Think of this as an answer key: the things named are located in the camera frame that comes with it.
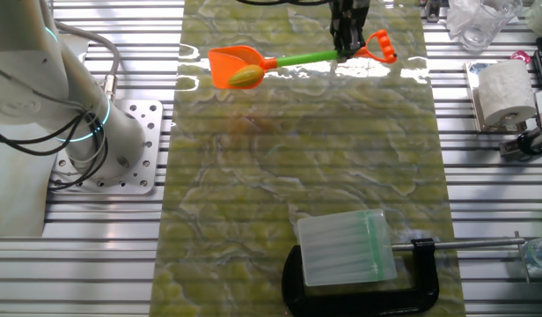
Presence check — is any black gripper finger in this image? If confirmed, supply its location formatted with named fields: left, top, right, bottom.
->
left=348, top=18, right=368, bottom=59
left=330, top=19, right=350, bottom=61

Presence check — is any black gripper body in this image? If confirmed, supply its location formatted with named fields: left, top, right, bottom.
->
left=328, top=0, right=371, bottom=24

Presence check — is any yellow toy mango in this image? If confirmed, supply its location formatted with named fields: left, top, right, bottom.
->
left=227, top=63, right=266, bottom=88

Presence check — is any orange green toy shovel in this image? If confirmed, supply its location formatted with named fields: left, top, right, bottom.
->
left=207, top=28, right=399, bottom=91

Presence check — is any pink plastic object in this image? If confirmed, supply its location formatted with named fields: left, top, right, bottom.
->
left=509, top=49, right=532, bottom=66

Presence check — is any pale round container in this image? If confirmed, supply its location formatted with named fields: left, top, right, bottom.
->
left=524, top=0, right=542, bottom=39

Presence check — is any green marble pattern mat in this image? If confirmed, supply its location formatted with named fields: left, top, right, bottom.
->
left=148, top=0, right=466, bottom=317

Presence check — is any translucent plastic box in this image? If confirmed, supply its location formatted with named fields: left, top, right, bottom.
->
left=296, top=208, right=399, bottom=288

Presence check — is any black C-clamp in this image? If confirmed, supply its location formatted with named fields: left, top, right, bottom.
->
left=281, top=231, right=532, bottom=317

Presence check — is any clear water bottle blue cap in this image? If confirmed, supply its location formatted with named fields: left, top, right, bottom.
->
left=520, top=235, right=542, bottom=279

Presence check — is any small dark metal bracket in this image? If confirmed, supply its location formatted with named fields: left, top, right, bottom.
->
left=421, top=0, right=443, bottom=24

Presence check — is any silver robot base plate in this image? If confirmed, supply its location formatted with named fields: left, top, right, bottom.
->
left=48, top=99, right=165, bottom=195

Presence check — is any thick grey base cable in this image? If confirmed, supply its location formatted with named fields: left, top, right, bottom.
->
left=55, top=21, right=121, bottom=103

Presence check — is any black base cable bundle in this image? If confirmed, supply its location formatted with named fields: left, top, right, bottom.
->
left=0, top=61, right=110, bottom=191

